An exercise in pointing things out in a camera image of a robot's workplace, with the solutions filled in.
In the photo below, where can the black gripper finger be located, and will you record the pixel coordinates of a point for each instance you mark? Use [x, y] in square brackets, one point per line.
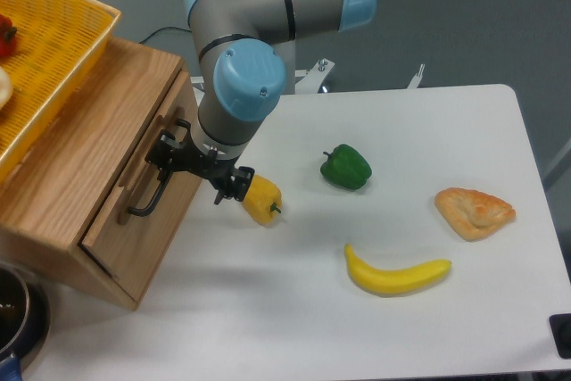
[233, 184]
[168, 154]

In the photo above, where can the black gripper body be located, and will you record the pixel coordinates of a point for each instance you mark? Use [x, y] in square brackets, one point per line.
[209, 165]

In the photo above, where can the black drawer handle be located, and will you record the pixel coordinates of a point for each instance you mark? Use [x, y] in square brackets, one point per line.
[151, 205]

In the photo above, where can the wooden top drawer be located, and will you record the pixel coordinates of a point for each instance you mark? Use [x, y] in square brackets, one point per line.
[135, 225]

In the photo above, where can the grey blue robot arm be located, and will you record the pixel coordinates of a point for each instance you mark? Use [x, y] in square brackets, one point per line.
[244, 77]

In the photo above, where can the wooden drawer cabinet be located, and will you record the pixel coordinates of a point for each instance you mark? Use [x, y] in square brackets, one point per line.
[64, 210]

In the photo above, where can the yellow bell pepper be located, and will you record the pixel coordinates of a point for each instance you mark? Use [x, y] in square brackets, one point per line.
[263, 200]

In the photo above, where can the green bell pepper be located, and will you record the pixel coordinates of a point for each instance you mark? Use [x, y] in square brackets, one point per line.
[346, 167]

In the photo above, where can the yellow plastic basket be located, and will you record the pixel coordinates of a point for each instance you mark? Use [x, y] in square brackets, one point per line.
[58, 43]

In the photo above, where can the yellow banana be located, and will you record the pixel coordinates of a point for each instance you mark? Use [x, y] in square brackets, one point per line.
[393, 282]

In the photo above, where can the white round food item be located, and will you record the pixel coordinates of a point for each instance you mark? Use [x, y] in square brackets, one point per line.
[6, 88]

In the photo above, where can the dark metal pot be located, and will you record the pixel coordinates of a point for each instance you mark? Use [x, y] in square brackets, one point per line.
[25, 322]

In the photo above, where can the baked pastry slice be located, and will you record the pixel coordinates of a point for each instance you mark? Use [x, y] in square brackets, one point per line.
[472, 214]

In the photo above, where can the black corner device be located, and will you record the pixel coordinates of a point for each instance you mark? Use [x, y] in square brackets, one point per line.
[560, 325]

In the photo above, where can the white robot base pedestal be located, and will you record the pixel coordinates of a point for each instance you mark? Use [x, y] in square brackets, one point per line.
[287, 52]

